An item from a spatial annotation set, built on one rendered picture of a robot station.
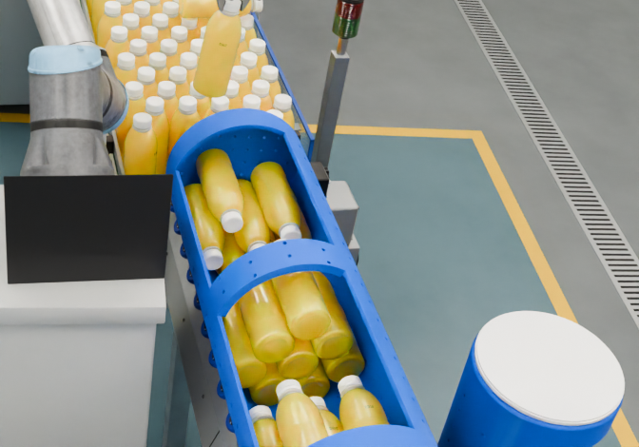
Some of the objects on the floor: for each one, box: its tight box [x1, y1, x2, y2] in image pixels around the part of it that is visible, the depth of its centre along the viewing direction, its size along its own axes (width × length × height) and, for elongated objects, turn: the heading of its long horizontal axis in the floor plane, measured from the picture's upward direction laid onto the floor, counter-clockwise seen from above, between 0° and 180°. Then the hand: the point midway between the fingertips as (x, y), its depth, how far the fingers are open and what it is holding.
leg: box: [162, 330, 190, 447], centre depth 255 cm, size 6×6×63 cm
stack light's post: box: [311, 50, 349, 167], centre depth 287 cm, size 4×4×110 cm
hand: (230, 2), depth 201 cm, fingers closed on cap, 4 cm apart
